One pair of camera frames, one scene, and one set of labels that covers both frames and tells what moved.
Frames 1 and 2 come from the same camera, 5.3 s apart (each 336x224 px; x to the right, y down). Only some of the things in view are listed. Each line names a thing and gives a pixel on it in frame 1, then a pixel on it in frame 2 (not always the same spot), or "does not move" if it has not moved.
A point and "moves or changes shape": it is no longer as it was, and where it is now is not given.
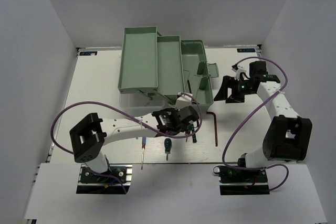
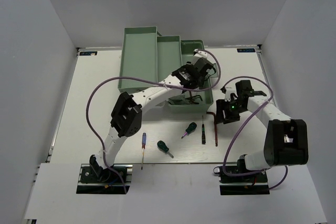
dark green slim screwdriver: (193, 136) -> (203, 132)
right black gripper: (229, 82) -> (220, 105)
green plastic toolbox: (155, 68) does not move
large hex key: (215, 125) does not move
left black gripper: (184, 128) -> (202, 82)
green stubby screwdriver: (167, 146) moves or changes shape
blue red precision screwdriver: (143, 147) does not move
